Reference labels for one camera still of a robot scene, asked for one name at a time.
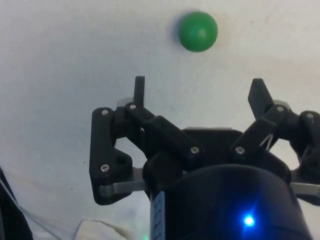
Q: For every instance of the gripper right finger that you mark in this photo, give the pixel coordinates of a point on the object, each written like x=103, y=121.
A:
x=258, y=100

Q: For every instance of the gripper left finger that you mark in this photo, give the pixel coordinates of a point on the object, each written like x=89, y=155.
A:
x=100, y=140

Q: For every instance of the green ball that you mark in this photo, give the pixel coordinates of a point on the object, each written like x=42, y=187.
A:
x=198, y=31

